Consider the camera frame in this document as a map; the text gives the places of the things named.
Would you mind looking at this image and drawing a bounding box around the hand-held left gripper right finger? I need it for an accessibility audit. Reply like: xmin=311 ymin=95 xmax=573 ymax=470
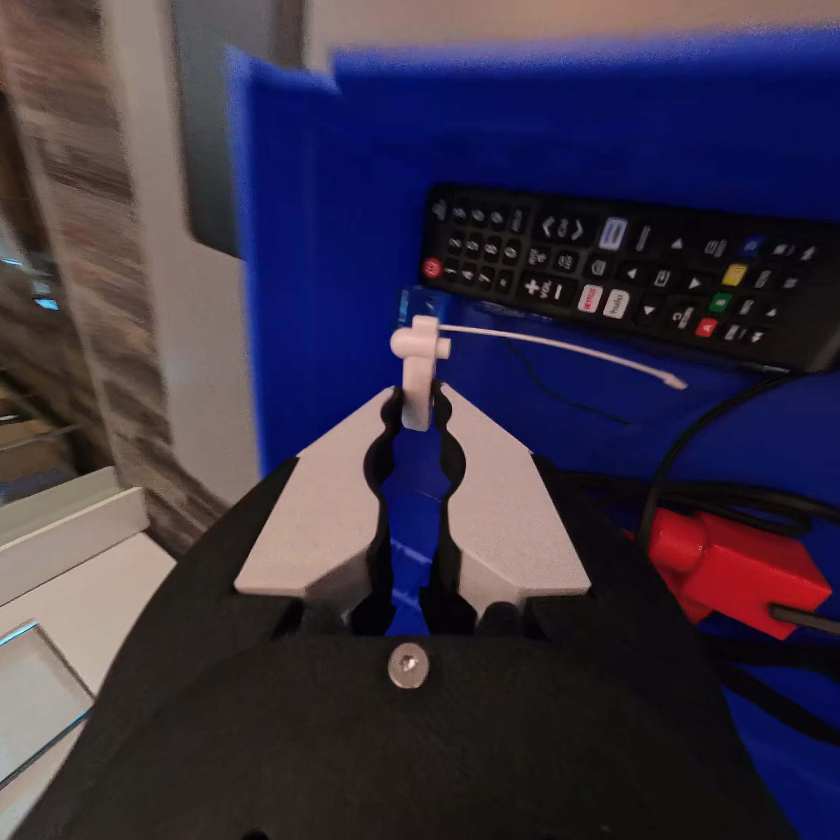
xmin=433 ymin=384 xmax=592 ymax=619

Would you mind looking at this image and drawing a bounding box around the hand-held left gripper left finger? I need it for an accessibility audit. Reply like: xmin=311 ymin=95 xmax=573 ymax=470
xmin=234 ymin=386 xmax=403 ymax=622

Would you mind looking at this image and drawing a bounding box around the white plastic hook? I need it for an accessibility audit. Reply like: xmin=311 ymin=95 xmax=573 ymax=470
xmin=390 ymin=315 xmax=454 ymax=433

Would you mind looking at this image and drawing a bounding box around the blue plastic bin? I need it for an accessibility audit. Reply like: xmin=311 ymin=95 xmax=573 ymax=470
xmin=226 ymin=29 xmax=840 ymax=840

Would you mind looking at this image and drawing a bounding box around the red plastic block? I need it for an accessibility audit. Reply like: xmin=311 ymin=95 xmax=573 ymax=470
xmin=646 ymin=508 xmax=833 ymax=641

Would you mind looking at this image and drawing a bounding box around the small translucent blue piece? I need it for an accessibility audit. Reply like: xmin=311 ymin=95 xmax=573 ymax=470
xmin=394 ymin=287 xmax=454 ymax=330

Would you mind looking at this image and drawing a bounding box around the black remote control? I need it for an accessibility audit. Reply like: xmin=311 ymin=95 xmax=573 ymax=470
xmin=419 ymin=184 xmax=840 ymax=373

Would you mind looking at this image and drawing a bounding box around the clear glass panel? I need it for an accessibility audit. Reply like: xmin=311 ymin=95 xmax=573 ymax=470
xmin=0 ymin=620 xmax=97 ymax=790

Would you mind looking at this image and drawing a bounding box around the thin dark wire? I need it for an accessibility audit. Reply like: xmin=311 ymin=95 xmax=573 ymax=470
xmin=504 ymin=340 xmax=632 ymax=425

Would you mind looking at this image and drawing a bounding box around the black cable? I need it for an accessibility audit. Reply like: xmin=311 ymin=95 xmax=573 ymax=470
xmin=558 ymin=371 xmax=840 ymax=749

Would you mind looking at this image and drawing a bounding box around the thin white cable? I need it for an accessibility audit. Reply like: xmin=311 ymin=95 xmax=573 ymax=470
xmin=436 ymin=324 xmax=690 ymax=392

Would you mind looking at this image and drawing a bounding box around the dark wall panel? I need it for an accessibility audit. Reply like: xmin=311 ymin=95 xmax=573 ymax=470
xmin=169 ymin=0 xmax=309 ymax=258

